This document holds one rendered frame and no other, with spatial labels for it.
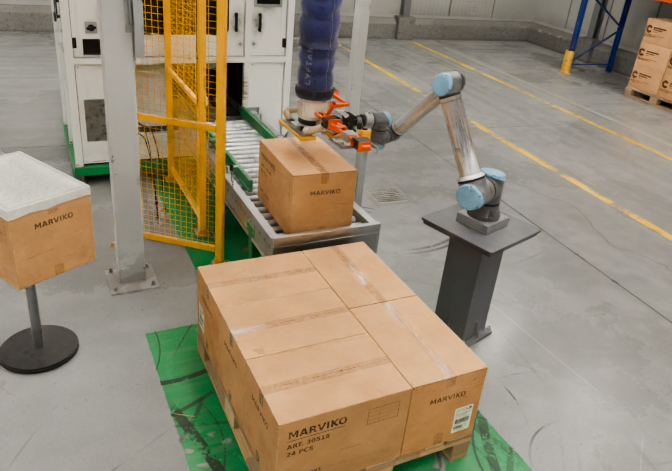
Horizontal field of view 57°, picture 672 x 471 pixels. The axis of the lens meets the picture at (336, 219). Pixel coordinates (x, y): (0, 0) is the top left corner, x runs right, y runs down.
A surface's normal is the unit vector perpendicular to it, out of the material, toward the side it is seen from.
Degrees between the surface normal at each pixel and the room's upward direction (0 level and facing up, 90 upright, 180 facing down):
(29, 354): 0
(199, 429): 0
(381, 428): 90
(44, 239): 90
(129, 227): 90
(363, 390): 0
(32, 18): 90
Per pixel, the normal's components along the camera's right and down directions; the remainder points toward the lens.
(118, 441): 0.09, -0.89
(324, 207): 0.41, 0.44
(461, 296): -0.74, 0.24
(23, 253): 0.80, 0.33
